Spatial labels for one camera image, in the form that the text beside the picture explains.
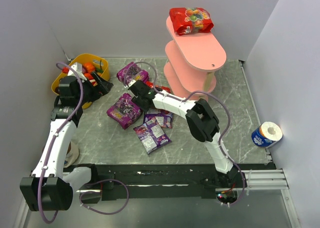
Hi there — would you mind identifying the toy orange pumpkin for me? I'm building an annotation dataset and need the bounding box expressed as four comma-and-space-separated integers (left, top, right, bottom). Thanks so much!
83, 62, 96, 73

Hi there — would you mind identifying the small purple packet upper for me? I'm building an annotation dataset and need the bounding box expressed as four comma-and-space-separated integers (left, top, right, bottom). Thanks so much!
143, 108, 174, 129

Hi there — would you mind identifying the purple candy bag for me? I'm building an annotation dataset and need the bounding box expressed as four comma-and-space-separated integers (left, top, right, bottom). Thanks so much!
106, 93, 142, 130
116, 62, 149, 88

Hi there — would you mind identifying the small purple packet lower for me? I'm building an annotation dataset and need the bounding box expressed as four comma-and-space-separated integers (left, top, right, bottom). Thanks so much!
133, 117, 171, 154

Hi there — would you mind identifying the toy red carrot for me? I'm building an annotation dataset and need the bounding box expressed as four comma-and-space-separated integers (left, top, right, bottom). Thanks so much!
84, 73, 96, 85

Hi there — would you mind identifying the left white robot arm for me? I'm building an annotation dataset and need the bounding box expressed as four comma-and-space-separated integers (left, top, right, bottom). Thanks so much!
19, 72, 113, 211

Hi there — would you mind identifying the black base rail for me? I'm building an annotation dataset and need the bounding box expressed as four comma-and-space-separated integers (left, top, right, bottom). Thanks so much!
62, 162, 277, 205

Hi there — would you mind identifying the purple cable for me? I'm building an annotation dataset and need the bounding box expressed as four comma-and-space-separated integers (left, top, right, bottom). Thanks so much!
122, 61, 251, 208
38, 62, 86, 224

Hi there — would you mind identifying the small purple packet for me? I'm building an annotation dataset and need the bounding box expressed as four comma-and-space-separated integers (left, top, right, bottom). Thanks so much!
143, 108, 174, 129
133, 117, 171, 154

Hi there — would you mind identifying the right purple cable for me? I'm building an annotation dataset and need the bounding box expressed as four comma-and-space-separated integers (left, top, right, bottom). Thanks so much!
122, 61, 251, 208

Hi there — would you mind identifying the red candy bag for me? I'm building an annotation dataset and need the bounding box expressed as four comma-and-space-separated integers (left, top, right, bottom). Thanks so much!
169, 8, 214, 36
146, 81, 171, 93

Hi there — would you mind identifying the yellow plastic basket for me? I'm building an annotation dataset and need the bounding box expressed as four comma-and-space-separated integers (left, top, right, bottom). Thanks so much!
51, 54, 110, 109

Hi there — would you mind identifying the white toilet paper roll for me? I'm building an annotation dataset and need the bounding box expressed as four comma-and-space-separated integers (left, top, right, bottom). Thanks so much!
251, 121, 283, 148

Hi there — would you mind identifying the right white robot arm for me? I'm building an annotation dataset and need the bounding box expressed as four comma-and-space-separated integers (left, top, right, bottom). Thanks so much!
127, 81, 247, 188

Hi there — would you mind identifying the pink three-tier shelf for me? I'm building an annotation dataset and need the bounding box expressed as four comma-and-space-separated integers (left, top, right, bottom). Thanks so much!
163, 17, 227, 98

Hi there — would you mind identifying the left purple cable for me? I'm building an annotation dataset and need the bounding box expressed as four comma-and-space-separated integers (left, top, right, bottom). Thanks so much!
38, 62, 86, 224

